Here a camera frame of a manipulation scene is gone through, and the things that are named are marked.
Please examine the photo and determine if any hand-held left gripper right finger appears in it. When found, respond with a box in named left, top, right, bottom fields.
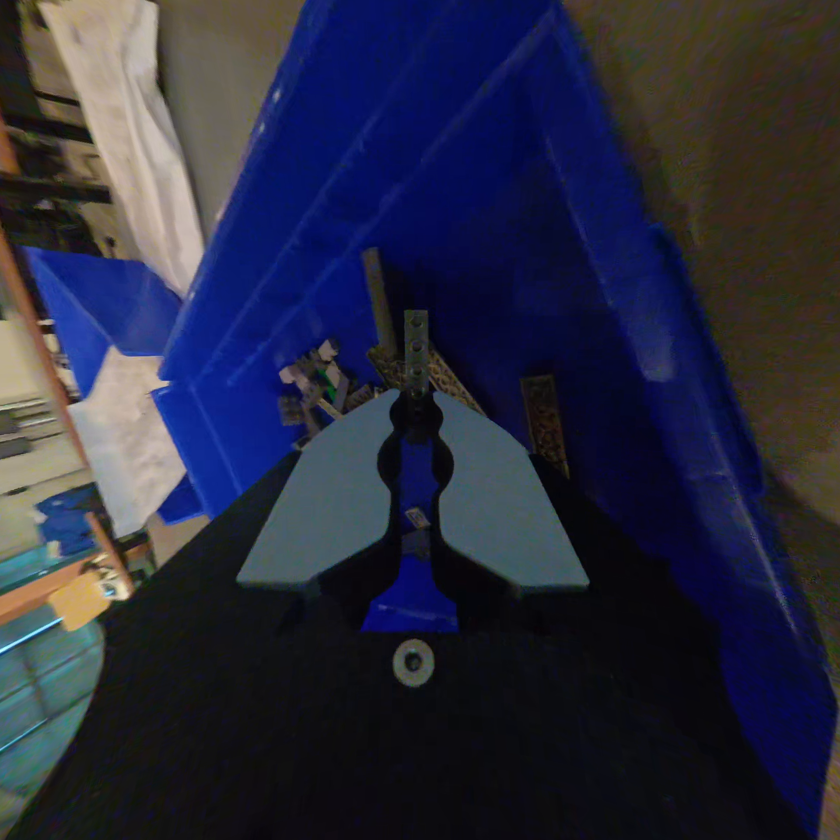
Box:
left=422, top=390, right=590, bottom=632

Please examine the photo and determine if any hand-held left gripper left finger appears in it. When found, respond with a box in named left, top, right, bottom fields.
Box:
left=236, top=389, right=411, bottom=630

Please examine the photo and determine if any long grey studded brick plate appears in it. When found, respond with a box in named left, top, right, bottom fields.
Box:
left=403, top=310, right=431, bottom=401

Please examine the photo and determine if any large blue plastic bin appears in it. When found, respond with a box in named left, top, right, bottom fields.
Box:
left=151, top=0, right=840, bottom=840

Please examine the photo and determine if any grey desk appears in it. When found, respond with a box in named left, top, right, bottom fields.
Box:
left=157, top=0, right=840, bottom=840

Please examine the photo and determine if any dark grey narrow brick plate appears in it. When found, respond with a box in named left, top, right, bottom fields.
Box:
left=520, top=375, right=571, bottom=479

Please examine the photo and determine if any pile of small grey bricks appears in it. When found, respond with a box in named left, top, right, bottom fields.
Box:
left=277, top=338, right=388, bottom=437

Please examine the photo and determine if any dark grey perforated brick plate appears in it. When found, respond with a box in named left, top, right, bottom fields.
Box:
left=367, top=344, right=487, bottom=418

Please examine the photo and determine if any long dark grey brick beam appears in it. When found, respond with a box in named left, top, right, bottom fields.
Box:
left=362, top=248, right=401, bottom=358

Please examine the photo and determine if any white crumpled paper bag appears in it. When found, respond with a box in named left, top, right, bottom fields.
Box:
left=67, top=346, right=191, bottom=538

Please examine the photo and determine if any blue crumpled sheet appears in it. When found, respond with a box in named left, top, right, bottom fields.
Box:
left=34, top=484, right=102, bottom=559

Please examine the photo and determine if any tan cardboard piece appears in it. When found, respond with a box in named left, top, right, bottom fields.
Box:
left=49, top=570, right=132, bottom=632

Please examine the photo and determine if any small blue plastic bin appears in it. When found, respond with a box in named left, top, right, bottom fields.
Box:
left=25, top=246, right=185, bottom=398

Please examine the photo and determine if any wooden table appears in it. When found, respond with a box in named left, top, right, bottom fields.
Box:
left=0, top=118, right=155, bottom=626

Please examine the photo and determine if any large white paper bag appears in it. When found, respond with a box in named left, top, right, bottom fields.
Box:
left=36, top=0, right=206, bottom=296

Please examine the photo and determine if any black shelf rack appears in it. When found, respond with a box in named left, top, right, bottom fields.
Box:
left=0, top=0, right=112, bottom=257

